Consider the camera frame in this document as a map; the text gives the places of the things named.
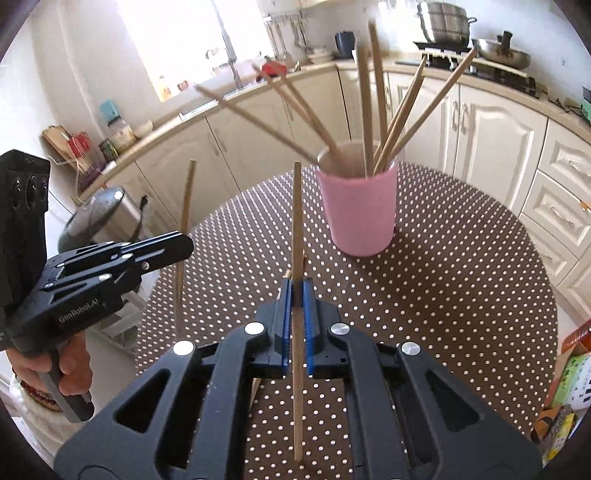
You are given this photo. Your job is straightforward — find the white round container red rim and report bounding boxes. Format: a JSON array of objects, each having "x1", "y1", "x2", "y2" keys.
[{"x1": 9, "y1": 369, "x2": 70, "y2": 444}]

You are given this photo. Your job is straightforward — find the wooden cutting board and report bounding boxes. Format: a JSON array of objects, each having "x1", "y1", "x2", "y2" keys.
[{"x1": 41, "y1": 124, "x2": 70, "y2": 160}]

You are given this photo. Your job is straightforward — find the beige kitchen countertop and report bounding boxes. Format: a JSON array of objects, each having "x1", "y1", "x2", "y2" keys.
[{"x1": 76, "y1": 55, "x2": 591, "y2": 199}]

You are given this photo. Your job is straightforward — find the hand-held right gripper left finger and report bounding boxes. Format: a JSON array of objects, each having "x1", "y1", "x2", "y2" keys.
[{"x1": 54, "y1": 278, "x2": 293, "y2": 480}]

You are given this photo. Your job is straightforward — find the bunch of chopsticks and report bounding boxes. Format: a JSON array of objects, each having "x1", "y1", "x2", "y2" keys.
[{"x1": 196, "y1": 21, "x2": 478, "y2": 177}]

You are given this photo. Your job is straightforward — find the black gas stove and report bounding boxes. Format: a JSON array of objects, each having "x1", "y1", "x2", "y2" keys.
[{"x1": 394, "y1": 44, "x2": 543, "y2": 97}]

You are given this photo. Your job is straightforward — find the red utensil holder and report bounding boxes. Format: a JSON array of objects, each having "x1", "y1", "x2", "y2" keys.
[{"x1": 67, "y1": 131, "x2": 93, "y2": 162}]

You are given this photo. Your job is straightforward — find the green white carton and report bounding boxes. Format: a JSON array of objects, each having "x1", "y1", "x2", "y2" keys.
[{"x1": 547, "y1": 353, "x2": 591, "y2": 407}]

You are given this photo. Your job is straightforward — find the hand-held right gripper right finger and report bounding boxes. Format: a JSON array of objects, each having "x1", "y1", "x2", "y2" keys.
[{"x1": 301, "y1": 277, "x2": 543, "y2": 480}]

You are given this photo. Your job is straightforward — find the red plastic basin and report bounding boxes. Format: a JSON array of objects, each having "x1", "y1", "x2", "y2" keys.
[{"x1": 259, "y1": 58, "x2": 289, "y2": 79}]

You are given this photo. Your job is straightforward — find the steel kitchen sink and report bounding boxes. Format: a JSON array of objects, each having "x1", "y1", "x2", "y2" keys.
[{"x1": 178, "y1": 85, "x2": 259, "y2": 118}]

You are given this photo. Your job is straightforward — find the pink cylindrical cup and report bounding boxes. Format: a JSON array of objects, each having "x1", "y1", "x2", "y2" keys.
[{"x1": 316, "y1": 141, "x2": 399, "y2": 257}]

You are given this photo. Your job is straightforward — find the dark electric kettle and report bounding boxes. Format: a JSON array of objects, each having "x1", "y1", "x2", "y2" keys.
[{"x1": 335, "y1": 31, "x2": 356, "y2": 59}]

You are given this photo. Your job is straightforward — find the cream lower kitchen cabinets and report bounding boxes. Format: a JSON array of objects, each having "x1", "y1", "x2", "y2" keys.
[{"x1": 78, "y1": 65, "x2": 591, "y2": 324}]

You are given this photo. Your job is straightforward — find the grey waste bin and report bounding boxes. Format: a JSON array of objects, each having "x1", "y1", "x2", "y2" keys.
[{"x1": 58, "y1": 186, "x2": 148, "y2": 254}]

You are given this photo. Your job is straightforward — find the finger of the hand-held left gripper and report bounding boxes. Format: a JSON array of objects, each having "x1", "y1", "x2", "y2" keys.
[
  {"x1": 57, "y1": 231, "x2": 186, "y2": 269},
  {"x1": 41, "y1": 233, "x2": 195, "y2": 304}
]

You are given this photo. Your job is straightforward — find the steel steamer pot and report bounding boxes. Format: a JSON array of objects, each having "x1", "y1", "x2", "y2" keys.
[{"x1": 416, "y1": 0, "x2": 478, "y2": 47}]

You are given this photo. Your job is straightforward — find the white plastic chair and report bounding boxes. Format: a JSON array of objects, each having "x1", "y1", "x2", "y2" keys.
[{"x1": 92, "y1": 277, "x2": 160, "y2": 344}]

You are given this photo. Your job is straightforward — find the large jar white lid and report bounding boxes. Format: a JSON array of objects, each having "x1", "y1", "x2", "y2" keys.
[{"x1": 111, "y1": 121, "x2": 137, "y2": 149}]

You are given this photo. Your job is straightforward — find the kitchen window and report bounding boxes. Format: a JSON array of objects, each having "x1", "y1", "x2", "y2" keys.
[{"x1": 117, "y1": 0, "x2": 259, "y2": 104}]

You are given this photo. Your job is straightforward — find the person's left hand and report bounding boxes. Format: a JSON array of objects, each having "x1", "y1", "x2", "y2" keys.
[{"x1": 11, "y1": 331, "x2": 93, "y2": 398}]

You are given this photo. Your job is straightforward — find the wooden trivet board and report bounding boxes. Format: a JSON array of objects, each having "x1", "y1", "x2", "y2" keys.
[{"x1": 471, "y1": 58, "x2": 536, "y2": 77}]

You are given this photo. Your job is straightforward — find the steel wok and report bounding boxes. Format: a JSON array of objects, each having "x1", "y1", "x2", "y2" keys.
[{"x1": 473, "y1": 30, "x2": 532, "y2": 70}]

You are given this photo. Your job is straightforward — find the steel kitchen faucet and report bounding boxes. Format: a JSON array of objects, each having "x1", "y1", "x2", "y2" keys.
[{"x1": 205, "y1": 28, "x2": 245, "y2": 90}]

